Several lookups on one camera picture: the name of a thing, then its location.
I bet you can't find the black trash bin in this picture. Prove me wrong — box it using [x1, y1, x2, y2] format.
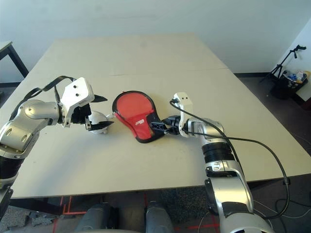
[270, 70, 311, 100]

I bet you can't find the white cabinet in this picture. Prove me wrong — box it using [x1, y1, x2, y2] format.
[295, 80, 311, 110]

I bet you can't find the black-legged side table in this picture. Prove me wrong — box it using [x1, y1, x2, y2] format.
[0, 40, 30, 84]

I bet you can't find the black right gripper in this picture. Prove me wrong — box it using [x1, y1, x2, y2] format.
[151, 116, 182, 135]

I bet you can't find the dark grey floor mat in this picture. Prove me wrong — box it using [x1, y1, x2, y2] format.
[160, 186, 214, 219]

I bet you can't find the red ping-pong paddle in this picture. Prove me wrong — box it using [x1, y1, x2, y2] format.
[116, 93, 152, 120]

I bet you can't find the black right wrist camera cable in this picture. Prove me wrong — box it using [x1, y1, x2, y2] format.
[170, 99, 291, 220]

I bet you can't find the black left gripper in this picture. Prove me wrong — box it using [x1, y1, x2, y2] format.
[70, 95, 115, 131]

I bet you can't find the white floor cable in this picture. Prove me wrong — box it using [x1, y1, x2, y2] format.
[197, 213, 219, 233]

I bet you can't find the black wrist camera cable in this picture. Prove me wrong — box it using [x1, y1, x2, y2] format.
[20, 75, 76, 105]
[170, 99, 291, 220]

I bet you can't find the grey robot right leg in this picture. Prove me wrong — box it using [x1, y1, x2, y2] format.
[144, 200, 174, 233]

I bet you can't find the red and black paddle case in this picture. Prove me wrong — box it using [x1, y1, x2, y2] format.
[112, 91, 166, 144]

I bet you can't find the grey robot leg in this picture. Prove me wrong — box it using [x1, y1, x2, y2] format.
[144, 200, 174, 233]
[75, 202, 120, 233]

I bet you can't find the black left wrist camera cable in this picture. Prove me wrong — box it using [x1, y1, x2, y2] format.
[20, 75, 76, 105]

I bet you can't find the grey robot left leg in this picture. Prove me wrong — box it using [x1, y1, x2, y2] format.
[75, 202, 120, 233]

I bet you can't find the black camera tripod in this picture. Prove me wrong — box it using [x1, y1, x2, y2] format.
[259, 44, 307, 84]

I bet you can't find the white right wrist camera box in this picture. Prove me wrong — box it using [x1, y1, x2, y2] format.
[171, 92, 193, 138]

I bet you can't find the grey plush keychain toy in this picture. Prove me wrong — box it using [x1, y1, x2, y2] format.
[87, 111, 115, 135]

